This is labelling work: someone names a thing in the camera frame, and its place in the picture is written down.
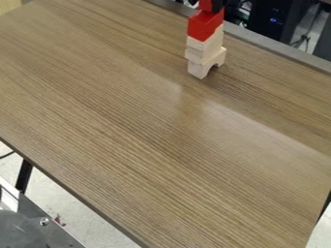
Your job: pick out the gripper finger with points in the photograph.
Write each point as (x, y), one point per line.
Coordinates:
(192, 2)
(220, 5)

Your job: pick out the black computer tower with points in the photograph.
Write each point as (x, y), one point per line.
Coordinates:
(276, 17)

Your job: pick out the large red block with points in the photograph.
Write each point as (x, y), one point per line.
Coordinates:
(203, 26)

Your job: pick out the plain wooden block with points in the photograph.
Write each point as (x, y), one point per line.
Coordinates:
(194, 54)
(212, 41)

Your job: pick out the wooden arch block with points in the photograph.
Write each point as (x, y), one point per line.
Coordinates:
(196, 69)

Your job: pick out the black table leg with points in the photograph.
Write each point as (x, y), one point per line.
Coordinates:
(24, 176)

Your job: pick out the grey metal base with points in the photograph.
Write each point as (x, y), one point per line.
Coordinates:
(26, 227)

